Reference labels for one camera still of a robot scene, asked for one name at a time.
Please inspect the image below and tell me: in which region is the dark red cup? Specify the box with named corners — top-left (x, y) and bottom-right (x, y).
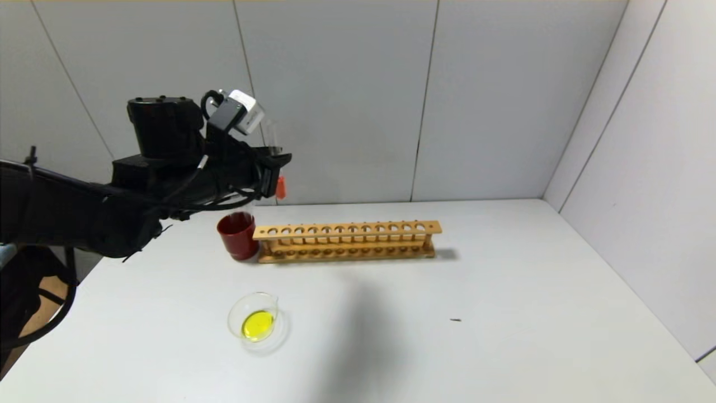
top-left (216, 211), bottom-right (260, 262)

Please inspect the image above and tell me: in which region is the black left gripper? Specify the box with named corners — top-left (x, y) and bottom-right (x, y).
top-left (229, 145), bottom-right (293, 199)

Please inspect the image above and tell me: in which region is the black chair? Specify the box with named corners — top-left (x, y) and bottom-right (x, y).
top-left (0, 243), bottom-right (76, 370)

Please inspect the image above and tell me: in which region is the white and grey wrist camera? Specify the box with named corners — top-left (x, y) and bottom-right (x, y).
top-left (202, 88), bottom-right (265, 137)

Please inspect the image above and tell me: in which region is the thick black cable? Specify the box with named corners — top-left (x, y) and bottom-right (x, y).
top-left (0, 246), bottom-right (79, 350)

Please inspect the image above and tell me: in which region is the thin black camera cable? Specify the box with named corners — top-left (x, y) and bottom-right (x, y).
top-left (200, 90), bottom-right (224, 121)

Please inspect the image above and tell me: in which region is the clear glass beaker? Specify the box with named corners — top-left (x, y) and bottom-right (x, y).
top-left (227, 291), bottom-right (287, 353)

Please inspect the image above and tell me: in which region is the wooden test tube rack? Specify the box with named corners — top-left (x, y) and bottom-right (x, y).
top-left (253, 220), bottom-right (442, 264)

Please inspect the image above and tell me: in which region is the test tube with red pigment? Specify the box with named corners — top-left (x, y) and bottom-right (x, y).
top-left (262, 116), bottom-right (288, 201)

